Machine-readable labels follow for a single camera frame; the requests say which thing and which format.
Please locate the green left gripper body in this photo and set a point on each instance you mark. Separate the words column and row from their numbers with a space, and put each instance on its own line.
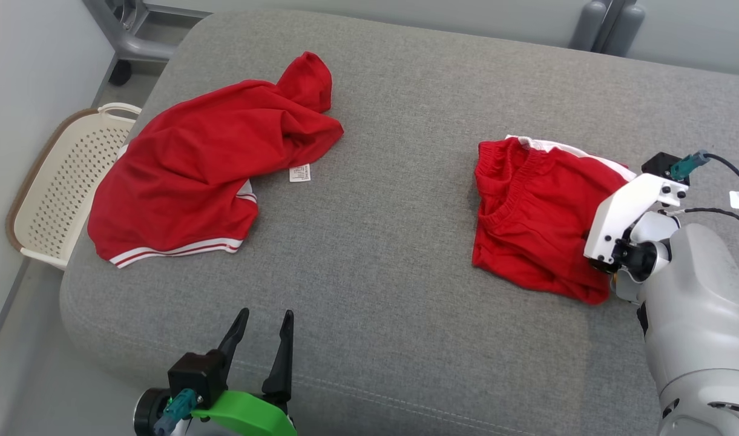
column 248, row 415

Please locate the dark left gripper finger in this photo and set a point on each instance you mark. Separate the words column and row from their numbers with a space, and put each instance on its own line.
column 236, row 339
column 282, row 363

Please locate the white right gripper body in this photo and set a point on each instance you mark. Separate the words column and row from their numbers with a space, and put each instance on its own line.
column 623, row 206

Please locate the red basketball shorts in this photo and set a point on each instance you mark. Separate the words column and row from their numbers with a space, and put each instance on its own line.
column 538, row 218

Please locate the red sleeveless basketball jersey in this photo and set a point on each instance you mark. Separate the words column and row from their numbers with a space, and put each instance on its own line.
column 212, row 151

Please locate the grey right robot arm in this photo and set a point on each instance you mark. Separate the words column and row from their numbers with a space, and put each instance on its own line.
column 696, row 303

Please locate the grey fabric sofa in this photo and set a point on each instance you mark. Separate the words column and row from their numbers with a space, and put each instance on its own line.
column 393, row 212

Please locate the cream perforated laundry basket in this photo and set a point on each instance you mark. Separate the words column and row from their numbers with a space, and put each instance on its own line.
column 66, row 181

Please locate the grey wheeled metal stand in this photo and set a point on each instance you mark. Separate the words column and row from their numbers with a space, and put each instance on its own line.
column 133, row 42

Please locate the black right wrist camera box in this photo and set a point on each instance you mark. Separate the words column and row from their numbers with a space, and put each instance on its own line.
column 656, row 165

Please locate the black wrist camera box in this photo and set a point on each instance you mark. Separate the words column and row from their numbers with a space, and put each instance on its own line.
column 656, row 165
column 193, row 372

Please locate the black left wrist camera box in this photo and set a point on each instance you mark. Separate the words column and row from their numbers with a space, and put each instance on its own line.
column 193, row 372

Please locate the grey partition post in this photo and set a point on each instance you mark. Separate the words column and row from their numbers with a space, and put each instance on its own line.
column 626, row 30
column 587, row 27

